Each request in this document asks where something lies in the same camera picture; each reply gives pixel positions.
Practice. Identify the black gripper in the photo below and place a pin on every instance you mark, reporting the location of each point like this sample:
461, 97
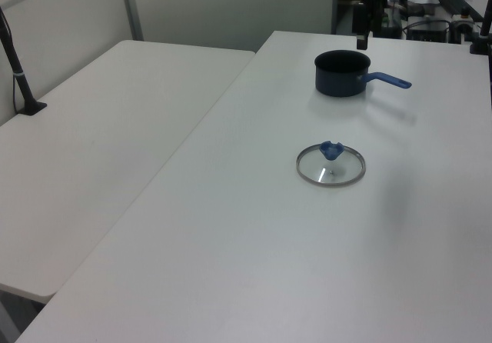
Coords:
361, 18

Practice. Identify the glass lid with blue knob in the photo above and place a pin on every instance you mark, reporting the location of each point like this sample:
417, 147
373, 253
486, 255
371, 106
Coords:
330, 151

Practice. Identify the dark blue saucepan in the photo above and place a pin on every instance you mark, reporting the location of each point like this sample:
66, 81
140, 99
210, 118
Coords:
338, 81

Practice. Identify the black computer box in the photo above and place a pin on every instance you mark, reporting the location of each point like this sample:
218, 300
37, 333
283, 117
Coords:
426, 30

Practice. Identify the black keyboard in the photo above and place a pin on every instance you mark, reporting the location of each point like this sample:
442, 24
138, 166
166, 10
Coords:
455, 0

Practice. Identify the black clamped stand pole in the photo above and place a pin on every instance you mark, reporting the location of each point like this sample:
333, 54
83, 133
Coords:
485, 27

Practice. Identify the white side table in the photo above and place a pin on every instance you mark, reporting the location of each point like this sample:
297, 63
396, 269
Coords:
96, 147

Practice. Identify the grey partition frame post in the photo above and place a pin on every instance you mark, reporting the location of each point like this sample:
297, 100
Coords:
130, 4

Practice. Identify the black camera stand pole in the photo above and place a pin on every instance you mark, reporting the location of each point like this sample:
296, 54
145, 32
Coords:
19, 77

